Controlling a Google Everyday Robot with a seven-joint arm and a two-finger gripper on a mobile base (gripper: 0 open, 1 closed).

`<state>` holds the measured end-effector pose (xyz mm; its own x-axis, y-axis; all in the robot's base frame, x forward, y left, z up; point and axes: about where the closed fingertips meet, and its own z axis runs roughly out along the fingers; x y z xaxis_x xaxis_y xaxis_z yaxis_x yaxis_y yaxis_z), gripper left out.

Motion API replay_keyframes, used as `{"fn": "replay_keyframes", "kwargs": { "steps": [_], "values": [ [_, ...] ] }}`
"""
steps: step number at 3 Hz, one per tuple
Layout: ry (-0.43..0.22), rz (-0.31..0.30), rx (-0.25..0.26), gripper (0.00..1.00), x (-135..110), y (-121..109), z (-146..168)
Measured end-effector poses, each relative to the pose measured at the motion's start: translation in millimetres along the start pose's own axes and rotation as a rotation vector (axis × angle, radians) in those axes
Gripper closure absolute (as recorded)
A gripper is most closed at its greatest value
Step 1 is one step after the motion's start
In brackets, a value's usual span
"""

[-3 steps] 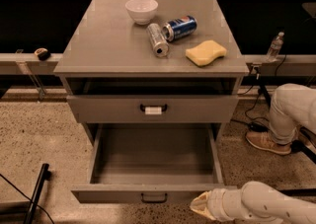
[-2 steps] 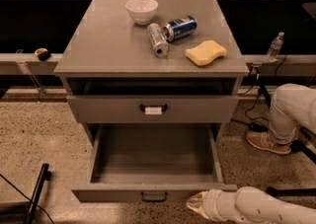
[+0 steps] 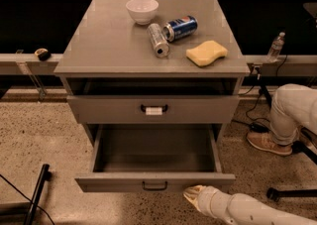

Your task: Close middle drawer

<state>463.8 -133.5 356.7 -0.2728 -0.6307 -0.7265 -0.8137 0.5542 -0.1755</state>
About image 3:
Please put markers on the clear water bottle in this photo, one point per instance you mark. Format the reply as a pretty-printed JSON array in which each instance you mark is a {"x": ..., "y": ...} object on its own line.
[{"x": 275, "y": 48}]

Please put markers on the tan sneaker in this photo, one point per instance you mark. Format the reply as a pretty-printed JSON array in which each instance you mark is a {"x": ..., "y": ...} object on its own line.
[{"x": 264, "y": 142}]

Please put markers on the blue pepsi can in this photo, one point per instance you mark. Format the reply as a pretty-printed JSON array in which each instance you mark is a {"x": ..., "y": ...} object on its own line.
[{"x": 179, "y": 28}]

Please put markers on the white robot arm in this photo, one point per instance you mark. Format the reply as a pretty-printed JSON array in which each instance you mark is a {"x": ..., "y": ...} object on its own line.
[{"x": 239, "y": 208}]

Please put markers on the tape measure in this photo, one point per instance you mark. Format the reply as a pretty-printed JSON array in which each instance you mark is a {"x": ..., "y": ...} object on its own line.
[{"x": 43, "y": 54}]

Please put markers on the black chair leg left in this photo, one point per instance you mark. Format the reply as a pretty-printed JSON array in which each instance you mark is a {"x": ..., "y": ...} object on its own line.
[{"x": 44, "y": 176}]

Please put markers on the beige trouser leg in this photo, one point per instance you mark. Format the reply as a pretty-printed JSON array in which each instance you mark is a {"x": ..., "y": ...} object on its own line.
[{"x": 292, "y": 106}]

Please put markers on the black chair base right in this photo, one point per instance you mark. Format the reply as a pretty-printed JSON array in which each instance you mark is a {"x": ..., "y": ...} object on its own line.
[{"x": 276, "y": 195}]

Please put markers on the white bowl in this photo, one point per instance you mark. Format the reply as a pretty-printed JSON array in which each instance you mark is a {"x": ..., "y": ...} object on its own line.
[{"x": 142, "y": 11}]

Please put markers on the grey drawer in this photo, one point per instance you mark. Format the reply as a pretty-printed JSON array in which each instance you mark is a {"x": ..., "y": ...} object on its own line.
[
  {"x": 133, "y": 109},
  {"x": 154, "y": 158}
]

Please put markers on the yellow sponge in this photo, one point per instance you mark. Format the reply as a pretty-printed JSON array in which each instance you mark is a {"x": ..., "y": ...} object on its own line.
[{"x": 206, "y": 53}]

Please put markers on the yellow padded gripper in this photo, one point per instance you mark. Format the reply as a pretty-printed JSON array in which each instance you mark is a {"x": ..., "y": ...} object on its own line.
[{"x": 209, "y": 197}]

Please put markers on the silver soda can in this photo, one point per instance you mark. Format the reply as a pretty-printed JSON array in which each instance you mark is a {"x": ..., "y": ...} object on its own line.
[{"x": 158, "y": 41}]

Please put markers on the grey drawer cabinet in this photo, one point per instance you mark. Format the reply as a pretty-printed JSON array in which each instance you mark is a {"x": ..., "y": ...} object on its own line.
[{"x": 112, "y": 55}]

